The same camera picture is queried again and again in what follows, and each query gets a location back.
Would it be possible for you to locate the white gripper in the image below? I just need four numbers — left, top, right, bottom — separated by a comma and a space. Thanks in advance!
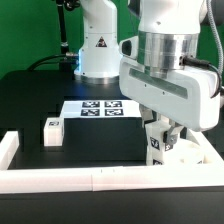
119, 35, 220, 145

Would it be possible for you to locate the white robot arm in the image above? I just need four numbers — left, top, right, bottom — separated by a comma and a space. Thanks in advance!
74, 0, 224, 132

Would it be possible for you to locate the white U-shaped fence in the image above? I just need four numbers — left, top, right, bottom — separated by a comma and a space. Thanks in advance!
0, 131, 224, 194

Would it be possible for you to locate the white marker sheet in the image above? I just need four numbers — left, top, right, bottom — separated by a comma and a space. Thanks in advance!
60, 100, 140, 118

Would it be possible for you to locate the black cable bundle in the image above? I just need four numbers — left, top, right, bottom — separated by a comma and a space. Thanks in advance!
25, 51, 79, 72

